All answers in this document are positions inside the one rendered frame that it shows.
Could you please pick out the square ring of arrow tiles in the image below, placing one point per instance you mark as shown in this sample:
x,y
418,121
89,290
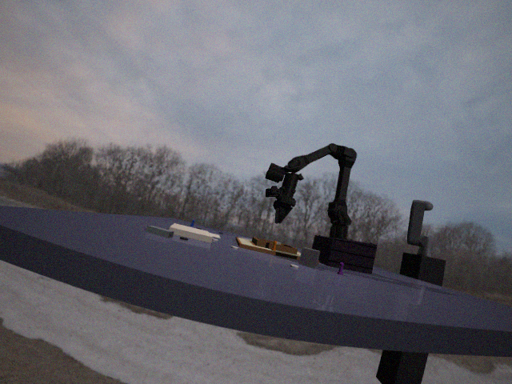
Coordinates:
x,y
265,251

